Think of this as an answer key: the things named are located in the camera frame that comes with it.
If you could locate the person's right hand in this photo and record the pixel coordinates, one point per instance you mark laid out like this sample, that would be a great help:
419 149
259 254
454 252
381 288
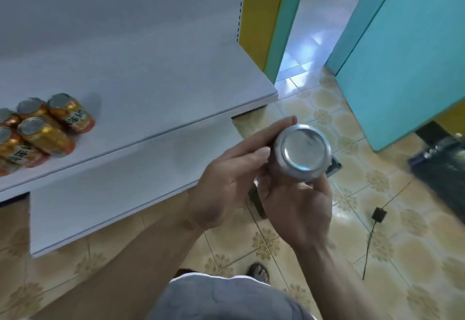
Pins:
301 214

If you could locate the person's left hand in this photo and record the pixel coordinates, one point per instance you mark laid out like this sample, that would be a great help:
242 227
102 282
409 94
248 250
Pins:
225 185

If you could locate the grey plastic crate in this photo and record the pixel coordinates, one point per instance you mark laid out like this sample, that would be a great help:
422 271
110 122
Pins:
336 165

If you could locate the white metal shelf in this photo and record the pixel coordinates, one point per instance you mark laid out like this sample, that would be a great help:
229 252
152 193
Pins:
145 62

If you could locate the group of orange cans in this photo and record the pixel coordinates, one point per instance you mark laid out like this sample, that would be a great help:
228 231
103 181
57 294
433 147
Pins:
43 134

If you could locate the person's right forearm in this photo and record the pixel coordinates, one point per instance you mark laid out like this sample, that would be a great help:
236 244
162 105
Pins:
334 287

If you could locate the person's left forearm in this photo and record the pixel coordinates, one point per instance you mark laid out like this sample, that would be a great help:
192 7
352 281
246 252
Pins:
123 272

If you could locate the person's grey shirt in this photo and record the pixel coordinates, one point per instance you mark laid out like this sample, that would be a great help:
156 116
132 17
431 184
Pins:
232 298

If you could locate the black box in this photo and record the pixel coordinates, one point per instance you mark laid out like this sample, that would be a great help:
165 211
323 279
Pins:
443 171

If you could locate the teal cabinet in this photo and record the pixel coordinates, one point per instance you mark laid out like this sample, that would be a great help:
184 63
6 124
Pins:
414 54

